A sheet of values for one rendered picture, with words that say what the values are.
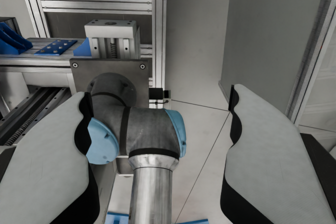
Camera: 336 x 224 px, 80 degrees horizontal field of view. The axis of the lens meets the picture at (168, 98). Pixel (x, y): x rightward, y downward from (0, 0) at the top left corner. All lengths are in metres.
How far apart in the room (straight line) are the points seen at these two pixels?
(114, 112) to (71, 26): 1.11
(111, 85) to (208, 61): 1.26
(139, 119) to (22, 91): 0.53
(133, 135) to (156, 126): 0.05
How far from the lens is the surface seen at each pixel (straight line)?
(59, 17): 1.54
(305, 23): 0.82
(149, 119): 0.46
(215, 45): 1.71
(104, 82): 0.58
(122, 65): 0.60
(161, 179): 0.44
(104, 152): 0.47
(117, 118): 0.46
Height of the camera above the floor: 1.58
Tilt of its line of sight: 59 degrees down
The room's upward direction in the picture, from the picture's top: 177 degrees clockwise
